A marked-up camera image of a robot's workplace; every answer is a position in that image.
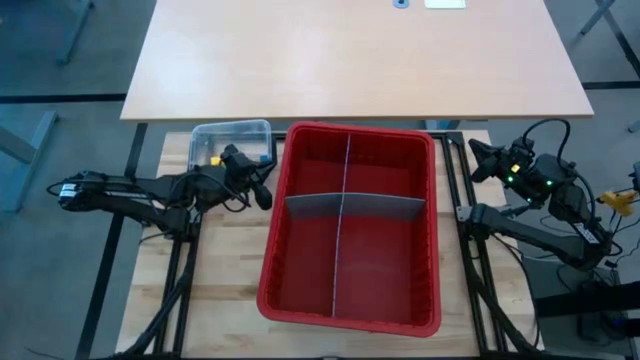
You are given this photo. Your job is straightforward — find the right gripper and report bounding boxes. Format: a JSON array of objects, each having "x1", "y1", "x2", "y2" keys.
[{"x1": 468, "y1": 138, "x2": 542, "y2": 197}]

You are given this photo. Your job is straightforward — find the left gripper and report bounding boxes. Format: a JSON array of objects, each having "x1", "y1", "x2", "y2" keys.
[{"x1": 220, "y1": 143, "x2": 262, "y2": 200}]

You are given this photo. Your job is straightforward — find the clear plastic container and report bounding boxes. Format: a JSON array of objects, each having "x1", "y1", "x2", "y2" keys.
[{"x1": 187, "y1": 118, "x2": 274, "y2": 174}]

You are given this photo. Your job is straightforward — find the grey slotted divider panel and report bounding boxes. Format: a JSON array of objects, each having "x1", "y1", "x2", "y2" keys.
[
  {"x1": 284, "y1": 192, "x2": 427, "y2": 221},
  {"x1": 331, "y1": 132, "x2": 352, "y2": 318}
]

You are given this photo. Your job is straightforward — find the red plastic bin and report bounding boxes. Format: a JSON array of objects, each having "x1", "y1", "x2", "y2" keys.
[{"x1": 256, "y1": 121, "x2": 443, "y2": 339}]

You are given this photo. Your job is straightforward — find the large beige wooden desk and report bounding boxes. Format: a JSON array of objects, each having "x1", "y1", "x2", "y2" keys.
[{"x1": 119, "y1": 0, "x2": 596, "y2": 123}]

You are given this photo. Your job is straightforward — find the grey metal table leg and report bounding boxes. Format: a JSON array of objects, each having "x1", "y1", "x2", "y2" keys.
[
  {"x1": 0, "y1": 110, "x2": 61, "y2": 212},
  {"x1": 579, "y1": 0, "x2": 621, "y2": 36},
  {"x1": 58, "y1": 0, "x2": 97, "y2": 65}
]

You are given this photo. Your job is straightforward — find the black electronics box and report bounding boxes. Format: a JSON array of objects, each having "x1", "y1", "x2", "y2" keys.
[{"x1": 577, "y1": 279, "x2": 634, "y2": 346}]

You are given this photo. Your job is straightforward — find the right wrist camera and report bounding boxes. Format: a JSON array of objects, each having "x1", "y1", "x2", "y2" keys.
[{"x1": 509, "y1": 135, "x2": 535, "y2": 160}]

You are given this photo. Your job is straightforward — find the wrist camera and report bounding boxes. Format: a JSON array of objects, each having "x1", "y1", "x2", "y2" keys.
[
  {"x1": 252, "y1": 180, "x2": 275, "y2": 212},
  {"x1": 509, "y1": 135, "x2": 535, "y2": 160}
]

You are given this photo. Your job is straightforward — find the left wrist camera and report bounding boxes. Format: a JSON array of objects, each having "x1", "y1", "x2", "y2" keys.
[{"x1": 252, "y1": 180, "x2": 275, "y2": 212}]

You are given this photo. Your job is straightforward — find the black camera cable loop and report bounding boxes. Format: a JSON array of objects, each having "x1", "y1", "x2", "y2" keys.
[
  {"x1": 218, "y1": 174, "x2": 252, "y2": 214},
  {"x1": 522, "y1": 117, "x2": 572, "y2": 171}
]

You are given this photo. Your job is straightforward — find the yellow cable connector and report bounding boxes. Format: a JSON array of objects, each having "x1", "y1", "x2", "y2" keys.
[{"x1": 599, "y1": 189, "x2": 639, "y2": 217}]

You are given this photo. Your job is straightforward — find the thin black cables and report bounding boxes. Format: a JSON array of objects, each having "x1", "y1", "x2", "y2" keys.
[{"x1": 537, "y1": 187, "x2": 640, "y2": 281}]

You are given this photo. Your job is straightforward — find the black cable bundle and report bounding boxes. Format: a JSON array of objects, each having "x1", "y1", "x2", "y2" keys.
[
  {"x1": 467, "y1": 239, "x2": 544, "y2": 360},
  {"x1": 113, "y1": 264, "x2": 197, "y2": 360}
]

